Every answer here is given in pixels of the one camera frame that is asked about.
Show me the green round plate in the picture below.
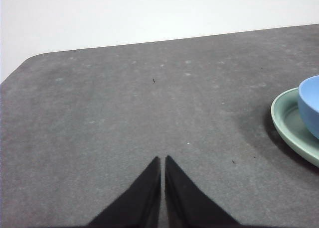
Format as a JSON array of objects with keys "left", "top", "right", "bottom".
[{"left": 271, "top": 87, "right": 319, "bottom": 168}]

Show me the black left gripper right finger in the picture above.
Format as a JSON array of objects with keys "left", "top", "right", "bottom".
[{"left": 164, "top": 155, "right": 244, "bottom": 228}]

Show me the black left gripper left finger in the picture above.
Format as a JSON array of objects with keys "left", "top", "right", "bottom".
[{"left": 84, "top": 156, "right": 161, "bottom": 228}]

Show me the blue ribbed bowl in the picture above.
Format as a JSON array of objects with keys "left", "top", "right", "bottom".
[{"left": 298, "top": 75, "right": 319, "bottom": 140}]

